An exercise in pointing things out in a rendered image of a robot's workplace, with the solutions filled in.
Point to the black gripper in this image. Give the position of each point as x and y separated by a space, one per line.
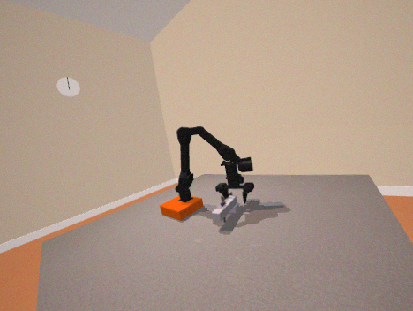
233 183

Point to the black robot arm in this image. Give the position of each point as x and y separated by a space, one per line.
227 153

